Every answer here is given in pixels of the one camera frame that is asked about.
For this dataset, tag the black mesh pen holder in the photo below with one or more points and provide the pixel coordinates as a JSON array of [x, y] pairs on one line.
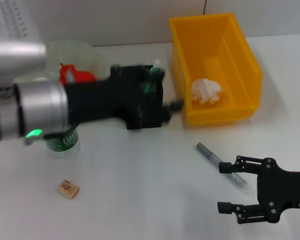
[[151, 120]]

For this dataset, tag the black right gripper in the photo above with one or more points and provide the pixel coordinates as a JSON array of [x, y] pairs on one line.
[[282, 192]]

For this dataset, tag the silver marker pen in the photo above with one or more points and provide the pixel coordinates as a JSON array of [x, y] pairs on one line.
[[210, 154]]

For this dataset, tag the green label water bottle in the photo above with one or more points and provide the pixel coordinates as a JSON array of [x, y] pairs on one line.
[[63, 143]]

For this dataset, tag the red pomegranate toy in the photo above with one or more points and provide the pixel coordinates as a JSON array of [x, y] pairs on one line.
[[82, 75]]

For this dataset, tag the beige eraser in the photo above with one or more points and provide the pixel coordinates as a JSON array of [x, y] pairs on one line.
[[68, 189]]

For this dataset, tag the pale green glass fruit plate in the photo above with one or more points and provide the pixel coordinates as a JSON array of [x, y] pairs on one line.
[[89, 57]]

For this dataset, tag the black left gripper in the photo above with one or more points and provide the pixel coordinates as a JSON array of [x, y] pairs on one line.
[[99, 102]]

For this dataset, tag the yellow plastic bin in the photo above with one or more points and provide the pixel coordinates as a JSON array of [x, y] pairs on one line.
[[215, 50]]

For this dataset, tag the green utility knife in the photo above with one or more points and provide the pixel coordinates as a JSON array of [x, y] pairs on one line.
[[151, 77]]

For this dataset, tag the white paper ball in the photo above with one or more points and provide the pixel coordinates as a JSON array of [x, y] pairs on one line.
[[206, 91]]

